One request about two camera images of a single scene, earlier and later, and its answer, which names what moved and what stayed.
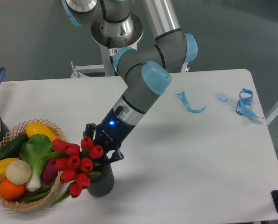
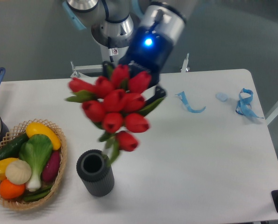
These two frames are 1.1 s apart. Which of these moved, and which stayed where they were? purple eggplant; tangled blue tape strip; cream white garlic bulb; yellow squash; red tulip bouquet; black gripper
Moved: black gripper; red tulip bouquet
Stayed: cream white garlic bulb; purple eggplant; tangled blue tape strip; yellow squash
